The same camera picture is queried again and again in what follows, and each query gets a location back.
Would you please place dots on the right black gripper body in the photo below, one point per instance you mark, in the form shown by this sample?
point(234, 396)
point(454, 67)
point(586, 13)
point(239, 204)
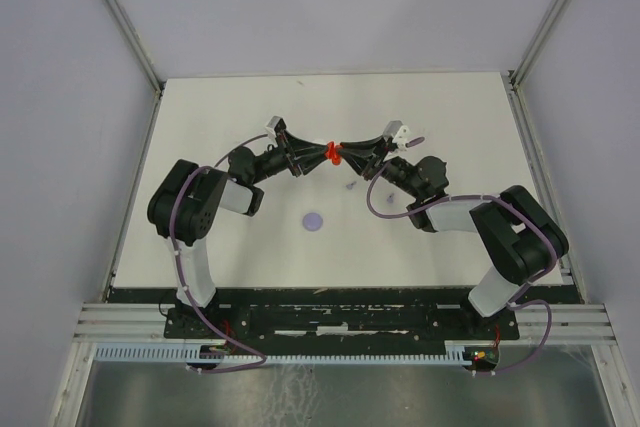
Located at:
point(392, 169)

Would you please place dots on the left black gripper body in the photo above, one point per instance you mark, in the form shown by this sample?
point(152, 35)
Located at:
point(280, 158)

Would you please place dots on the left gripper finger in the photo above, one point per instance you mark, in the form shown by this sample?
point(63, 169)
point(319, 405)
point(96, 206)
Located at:
point(294, 144)
point(307, 163)

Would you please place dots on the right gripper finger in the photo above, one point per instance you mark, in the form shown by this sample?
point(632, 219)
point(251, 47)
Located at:
point(360, 164)
point(378, 144)

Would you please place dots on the orange round charging case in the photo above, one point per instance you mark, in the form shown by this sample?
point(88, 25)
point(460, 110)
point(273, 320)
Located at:
point(333, 153)

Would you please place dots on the purple round charging case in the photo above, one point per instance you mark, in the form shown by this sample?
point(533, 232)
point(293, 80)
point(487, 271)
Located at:
point(312, 221)

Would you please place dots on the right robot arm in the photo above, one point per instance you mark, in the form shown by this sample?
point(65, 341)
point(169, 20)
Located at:
point(522, 241)

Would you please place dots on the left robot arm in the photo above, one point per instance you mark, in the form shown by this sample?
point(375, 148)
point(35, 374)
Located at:
point(184, 206)

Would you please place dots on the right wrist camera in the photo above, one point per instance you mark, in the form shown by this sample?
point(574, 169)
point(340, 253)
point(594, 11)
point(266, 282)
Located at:
point(396, 135)

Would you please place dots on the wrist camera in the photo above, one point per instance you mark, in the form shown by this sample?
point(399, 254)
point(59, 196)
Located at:
point(396, 135)
point(274, 127)

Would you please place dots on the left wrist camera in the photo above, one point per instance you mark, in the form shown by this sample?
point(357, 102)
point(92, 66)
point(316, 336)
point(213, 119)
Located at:
point(274, 127)

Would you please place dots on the right aluminium frame post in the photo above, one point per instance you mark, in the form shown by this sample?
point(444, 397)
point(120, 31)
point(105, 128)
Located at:
point(535, 47)

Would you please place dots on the aluminium frame post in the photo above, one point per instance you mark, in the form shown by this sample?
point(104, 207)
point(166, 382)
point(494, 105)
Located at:
point(535, 47)
point(132, 40)

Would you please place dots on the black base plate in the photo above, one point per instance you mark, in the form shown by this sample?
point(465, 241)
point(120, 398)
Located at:
point(376, 344)

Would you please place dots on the left aluminium frame post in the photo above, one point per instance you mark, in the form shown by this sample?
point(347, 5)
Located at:
point(132, 40)

